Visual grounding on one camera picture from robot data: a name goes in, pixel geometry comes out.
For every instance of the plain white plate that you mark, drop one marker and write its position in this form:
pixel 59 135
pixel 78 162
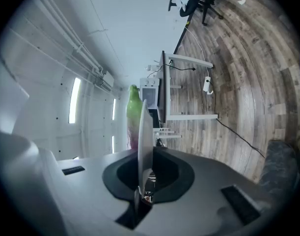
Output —
pixel 144 136

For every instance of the white ceiling pipes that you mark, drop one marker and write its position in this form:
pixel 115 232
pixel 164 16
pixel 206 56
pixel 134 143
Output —
pixel 78 47

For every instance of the white paper scrap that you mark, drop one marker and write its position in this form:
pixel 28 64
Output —
pixel 242 1

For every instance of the black office chair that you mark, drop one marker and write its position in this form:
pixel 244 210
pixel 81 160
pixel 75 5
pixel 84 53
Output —
pixel 208 1

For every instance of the green and pink toy vegetable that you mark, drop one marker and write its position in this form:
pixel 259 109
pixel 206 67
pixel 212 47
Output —
pixel 133 107

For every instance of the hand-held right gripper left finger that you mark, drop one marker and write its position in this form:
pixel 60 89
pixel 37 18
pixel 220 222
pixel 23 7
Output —
pixel 78 193

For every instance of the white power strip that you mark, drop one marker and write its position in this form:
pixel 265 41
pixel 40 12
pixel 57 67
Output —
pixel 207 85

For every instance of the white microwave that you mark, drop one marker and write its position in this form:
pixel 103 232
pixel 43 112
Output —
pixel 149 82

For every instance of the white air conditioner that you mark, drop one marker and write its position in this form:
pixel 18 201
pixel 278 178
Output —
pixel 108 81

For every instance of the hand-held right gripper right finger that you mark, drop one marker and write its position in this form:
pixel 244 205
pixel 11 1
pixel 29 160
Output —
pixel 201 205

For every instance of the person's dark clothing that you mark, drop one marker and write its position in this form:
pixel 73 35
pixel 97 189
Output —
pixel 280 163

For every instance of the ceiling light strip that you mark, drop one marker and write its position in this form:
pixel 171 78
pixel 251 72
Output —
pixel 113 144
pixel 114 109
pixel 74 99

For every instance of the dark brown table white legs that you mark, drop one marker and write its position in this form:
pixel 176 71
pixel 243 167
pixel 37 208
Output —
pixel 164 87

